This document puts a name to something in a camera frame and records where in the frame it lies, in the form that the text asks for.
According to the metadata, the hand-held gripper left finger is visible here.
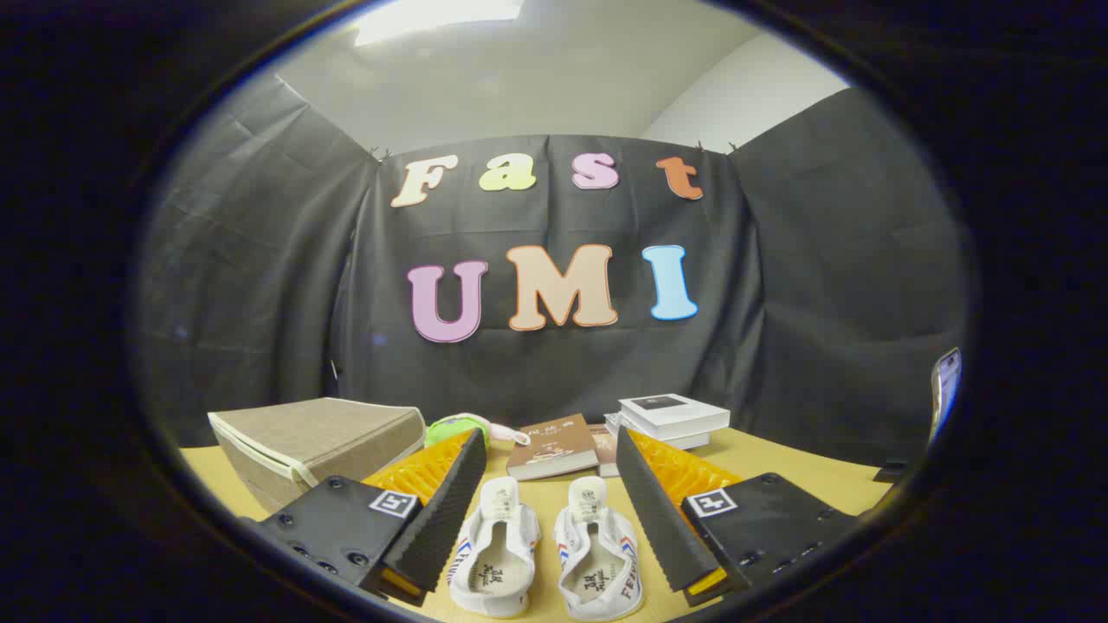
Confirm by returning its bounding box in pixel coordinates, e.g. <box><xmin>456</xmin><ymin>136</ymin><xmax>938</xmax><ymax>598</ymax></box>
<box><xmin>238</xmin><ymin>427</ymin><xmax>488</xmax><ymax>607</ymax></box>

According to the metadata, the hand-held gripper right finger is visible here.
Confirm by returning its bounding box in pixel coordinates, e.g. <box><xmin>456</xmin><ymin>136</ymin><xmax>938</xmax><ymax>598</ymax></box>
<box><xmin>615</xmin><ymin>426</ymin><xmax>866</xmax><ymax>607</ymax></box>

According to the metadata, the white canvas shoe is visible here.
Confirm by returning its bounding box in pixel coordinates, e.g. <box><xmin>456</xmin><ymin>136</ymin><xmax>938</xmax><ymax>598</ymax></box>
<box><xmin>554</xmin><ymin>476</ymin><xmax>646</xmax><ymax>622</ymax></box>
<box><xmin>448</xmin><ymin>476</ymin><xmax>542</xmax><ymax>619</ymax></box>

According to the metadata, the beige fabric storage box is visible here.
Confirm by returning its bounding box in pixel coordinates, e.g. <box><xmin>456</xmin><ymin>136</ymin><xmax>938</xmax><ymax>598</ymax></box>
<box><xmin>208</xmin><ymin>398</ymin><xmax>427</xmax><ymax>513</ymax></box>

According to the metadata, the white book with patterned cover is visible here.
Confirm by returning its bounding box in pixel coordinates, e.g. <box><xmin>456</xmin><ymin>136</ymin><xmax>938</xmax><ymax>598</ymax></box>
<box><xmin>604</xmin><ymin>413</ymin><xmax>711</xmax><ymax>452</ymax></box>

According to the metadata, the green and pink plush toy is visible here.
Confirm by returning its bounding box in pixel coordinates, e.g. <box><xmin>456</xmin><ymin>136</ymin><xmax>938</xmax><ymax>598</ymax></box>
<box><xmin>424</xmin><ymin>413</ymin><xmax>531</xmax><ymax>451</ymax></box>

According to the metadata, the white book with dark picture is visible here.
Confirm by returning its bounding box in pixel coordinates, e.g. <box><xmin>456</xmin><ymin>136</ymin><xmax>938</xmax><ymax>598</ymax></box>
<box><xmin>618</xmin><ymin>394</ymin><xmax>731</xmax><ymax>440</ymax></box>

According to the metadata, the brown book with illustrated cover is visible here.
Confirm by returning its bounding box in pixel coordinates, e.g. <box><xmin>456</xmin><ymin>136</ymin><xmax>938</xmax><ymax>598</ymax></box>
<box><xmin>506</xmin><ymin>414</ymin><xmax>600</xmax><ymax>482</ymax></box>

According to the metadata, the black backdrop cloth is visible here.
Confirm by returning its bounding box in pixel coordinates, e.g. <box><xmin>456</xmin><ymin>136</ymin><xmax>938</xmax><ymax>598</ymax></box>
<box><xmin>130</xmin><ymin>74</ymin><xmax>970</xmax><ymax>468</ymax></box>

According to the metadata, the phone with lit screen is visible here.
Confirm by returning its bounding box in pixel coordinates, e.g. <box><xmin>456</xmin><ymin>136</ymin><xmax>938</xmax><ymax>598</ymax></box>
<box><xmin>931</xmin><ymin>348</ymin><xmax>963</xmax><ymax>446</ymax></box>

